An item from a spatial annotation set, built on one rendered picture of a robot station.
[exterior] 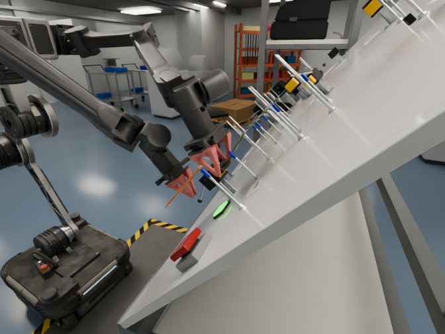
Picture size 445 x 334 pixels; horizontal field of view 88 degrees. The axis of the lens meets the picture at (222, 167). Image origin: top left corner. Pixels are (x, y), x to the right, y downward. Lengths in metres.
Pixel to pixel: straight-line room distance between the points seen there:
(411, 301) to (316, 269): 1.27
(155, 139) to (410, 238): 0.66
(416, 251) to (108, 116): 0.79
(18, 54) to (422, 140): 0.64
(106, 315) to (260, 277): 1.19
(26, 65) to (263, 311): 0.77
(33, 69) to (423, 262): 0.91
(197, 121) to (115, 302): 1.48
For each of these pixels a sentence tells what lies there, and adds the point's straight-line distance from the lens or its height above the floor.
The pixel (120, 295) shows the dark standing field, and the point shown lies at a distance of 1.82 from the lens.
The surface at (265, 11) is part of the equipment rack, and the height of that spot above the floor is 1.59.
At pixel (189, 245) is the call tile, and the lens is 0.40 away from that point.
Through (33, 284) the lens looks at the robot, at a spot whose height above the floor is 0.24.
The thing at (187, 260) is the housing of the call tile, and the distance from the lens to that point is 0.41.
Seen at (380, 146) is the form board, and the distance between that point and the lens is 0.22.
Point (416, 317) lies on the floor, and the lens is 2.00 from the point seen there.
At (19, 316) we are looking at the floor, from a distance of 2.03.
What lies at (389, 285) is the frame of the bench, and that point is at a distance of 0.90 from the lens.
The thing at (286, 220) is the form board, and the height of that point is 1.25.
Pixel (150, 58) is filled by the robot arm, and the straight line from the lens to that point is 0.73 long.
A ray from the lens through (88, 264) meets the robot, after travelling 1.74.
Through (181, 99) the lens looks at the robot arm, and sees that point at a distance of 0.50.
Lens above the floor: 1.41
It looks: 27 degrees down
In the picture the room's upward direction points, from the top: straight up
